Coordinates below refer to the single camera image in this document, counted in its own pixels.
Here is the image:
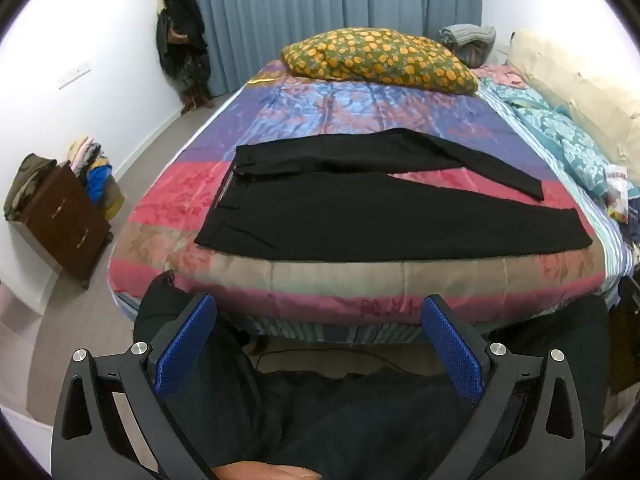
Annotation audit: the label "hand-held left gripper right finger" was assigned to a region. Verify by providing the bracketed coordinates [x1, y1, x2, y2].
[421, 295, 601, 480]

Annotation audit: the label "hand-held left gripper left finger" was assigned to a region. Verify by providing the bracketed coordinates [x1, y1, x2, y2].
[50, 294, 218, 480]

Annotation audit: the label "black pants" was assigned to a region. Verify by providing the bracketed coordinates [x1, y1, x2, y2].
[194, 128, 596, 264]

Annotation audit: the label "person's left hand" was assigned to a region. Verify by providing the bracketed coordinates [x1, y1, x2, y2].
[210, 464, 323, 480]

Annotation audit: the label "person's dark trousers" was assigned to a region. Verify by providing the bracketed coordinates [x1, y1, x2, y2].
[132, 270, 611, 480]

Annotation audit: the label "dark wooden nightstand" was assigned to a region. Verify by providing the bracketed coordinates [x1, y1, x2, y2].
[12, 162, 113, 289]

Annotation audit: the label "striped bed sheet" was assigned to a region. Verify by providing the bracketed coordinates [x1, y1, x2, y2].
[112, 195, 628, 346]

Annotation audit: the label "pile of colourful clothes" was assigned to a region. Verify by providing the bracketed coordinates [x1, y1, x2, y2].
[67, 136, 126, 221]

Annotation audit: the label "snack packet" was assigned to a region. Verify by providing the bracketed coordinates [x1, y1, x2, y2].
[604, 166, 632, 221]

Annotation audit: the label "olive green cloth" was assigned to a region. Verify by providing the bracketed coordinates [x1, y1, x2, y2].
[4, 154, 58, 221]

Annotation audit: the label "teal floral blanket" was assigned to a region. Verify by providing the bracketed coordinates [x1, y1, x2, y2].
[480, 77, 626, 206]

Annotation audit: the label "colourful patchwork bed quilt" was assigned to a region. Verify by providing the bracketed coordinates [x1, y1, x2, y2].
[107, 57, 626, 346]

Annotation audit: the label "pink floral cloth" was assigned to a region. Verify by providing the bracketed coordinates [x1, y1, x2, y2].
[475, 62, 531, 89]

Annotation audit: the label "cream padded headboard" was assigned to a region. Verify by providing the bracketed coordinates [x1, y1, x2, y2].
[507, 29, 640, 173]

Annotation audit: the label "olive pillow with orange spots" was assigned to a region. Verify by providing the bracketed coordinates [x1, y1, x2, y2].
[281, 26, 480, 96]

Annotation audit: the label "hanging dark clothes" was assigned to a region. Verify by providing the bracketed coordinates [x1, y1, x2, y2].
[155, 0, 216, 115]

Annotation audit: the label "grey folded blanket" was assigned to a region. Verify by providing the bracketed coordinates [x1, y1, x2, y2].
[439, 24, 497, 63]

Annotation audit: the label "white wall plate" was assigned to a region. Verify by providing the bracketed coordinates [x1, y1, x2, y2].
[56, 60, 92, 91]

